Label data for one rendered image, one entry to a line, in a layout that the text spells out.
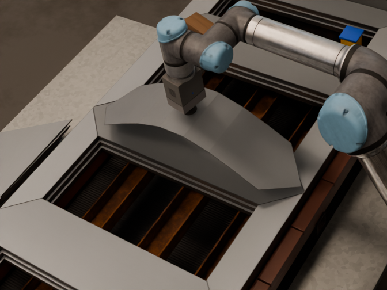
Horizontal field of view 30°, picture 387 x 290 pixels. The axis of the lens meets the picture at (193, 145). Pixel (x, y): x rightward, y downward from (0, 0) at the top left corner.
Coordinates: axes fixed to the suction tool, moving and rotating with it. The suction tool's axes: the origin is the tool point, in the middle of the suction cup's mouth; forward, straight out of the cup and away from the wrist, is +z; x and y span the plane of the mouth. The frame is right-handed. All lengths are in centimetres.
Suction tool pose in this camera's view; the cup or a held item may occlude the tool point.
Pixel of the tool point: (189, 112)
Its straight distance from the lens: 198.4
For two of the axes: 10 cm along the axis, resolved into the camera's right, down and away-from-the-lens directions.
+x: 7.0, 4.7, -5.4
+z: 1.5, 6.5, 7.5
